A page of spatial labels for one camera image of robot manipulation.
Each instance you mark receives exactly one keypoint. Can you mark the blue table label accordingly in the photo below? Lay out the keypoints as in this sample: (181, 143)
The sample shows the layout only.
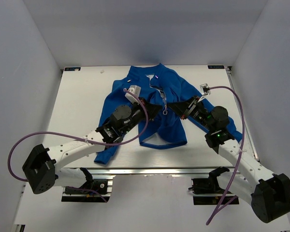
(72, 69)
(216, 67)

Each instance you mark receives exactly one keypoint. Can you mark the right blue table label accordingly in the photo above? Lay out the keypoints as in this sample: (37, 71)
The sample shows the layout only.
(216, 67)

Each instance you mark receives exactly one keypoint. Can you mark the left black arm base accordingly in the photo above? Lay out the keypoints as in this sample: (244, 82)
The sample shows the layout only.
(92, 191)

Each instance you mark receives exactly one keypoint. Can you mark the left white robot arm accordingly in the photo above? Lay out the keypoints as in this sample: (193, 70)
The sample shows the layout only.
(47, 167)

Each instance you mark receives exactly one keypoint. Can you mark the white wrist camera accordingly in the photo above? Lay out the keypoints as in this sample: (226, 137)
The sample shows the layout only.
(205, 92)
(132, 91)

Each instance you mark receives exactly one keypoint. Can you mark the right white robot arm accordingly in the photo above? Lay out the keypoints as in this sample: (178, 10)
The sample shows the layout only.
(266, 192)

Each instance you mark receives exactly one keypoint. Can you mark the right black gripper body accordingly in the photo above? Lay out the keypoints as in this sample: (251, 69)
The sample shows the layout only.
(198, 114)

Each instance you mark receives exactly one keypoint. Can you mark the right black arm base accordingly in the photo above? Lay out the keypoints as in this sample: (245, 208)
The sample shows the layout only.
(206, 191)

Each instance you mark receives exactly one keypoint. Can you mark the left blue table label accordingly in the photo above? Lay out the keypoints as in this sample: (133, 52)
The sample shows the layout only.
(72, 69)

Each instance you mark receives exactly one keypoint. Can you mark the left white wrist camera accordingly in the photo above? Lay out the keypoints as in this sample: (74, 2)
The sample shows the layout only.
(132, 91)

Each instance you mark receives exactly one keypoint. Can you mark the blue fleece jacket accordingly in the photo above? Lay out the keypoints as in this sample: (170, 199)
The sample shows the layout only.
(159, 85)

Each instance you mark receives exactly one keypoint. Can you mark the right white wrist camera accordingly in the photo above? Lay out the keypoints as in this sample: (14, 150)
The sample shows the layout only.
(205, 92)

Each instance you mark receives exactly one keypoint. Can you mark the aluminium table front rail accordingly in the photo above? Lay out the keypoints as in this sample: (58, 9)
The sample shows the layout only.
(152, 171)

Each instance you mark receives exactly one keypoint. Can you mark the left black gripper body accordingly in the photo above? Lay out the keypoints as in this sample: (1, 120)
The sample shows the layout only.
(137, 114)

